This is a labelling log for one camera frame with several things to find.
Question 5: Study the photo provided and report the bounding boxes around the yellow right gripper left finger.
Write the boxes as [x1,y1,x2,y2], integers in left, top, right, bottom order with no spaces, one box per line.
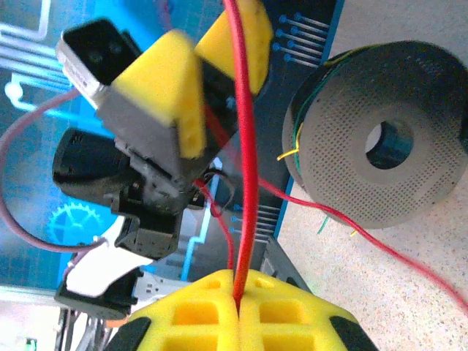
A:
[105,269,241,351]

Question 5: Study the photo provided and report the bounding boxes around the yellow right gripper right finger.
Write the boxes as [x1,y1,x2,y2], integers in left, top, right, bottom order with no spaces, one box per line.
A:
[238,269,380,351]

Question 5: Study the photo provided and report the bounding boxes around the red cable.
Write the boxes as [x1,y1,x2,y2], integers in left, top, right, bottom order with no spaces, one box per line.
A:
[193,0,468,319]

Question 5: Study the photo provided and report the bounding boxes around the grey perforated cable spool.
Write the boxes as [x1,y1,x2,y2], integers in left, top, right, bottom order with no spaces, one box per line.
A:
[281,39,468,230]

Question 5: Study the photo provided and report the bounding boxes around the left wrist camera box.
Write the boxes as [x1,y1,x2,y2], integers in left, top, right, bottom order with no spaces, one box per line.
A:
[56,18,142,110]

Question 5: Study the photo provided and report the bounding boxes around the bundle of coloured wires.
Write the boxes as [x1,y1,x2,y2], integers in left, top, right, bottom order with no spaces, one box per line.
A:
[276,47,361,237]

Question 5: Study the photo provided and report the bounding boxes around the green cable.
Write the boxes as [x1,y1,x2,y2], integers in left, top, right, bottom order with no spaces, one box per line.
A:
[292,83,332,235]

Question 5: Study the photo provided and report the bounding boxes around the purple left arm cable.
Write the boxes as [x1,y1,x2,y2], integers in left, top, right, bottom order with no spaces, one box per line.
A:
[0,89,110,253]

